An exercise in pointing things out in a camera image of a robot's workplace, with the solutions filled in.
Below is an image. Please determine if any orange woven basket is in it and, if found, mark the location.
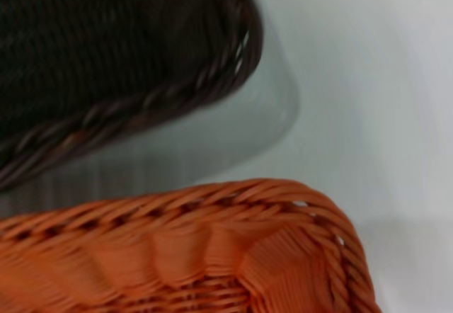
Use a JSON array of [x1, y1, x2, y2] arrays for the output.
[[0, 177, 383, 313]]

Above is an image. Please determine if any brown woven basket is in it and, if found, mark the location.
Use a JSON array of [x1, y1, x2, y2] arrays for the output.
[[0, 0, 265, 192]]

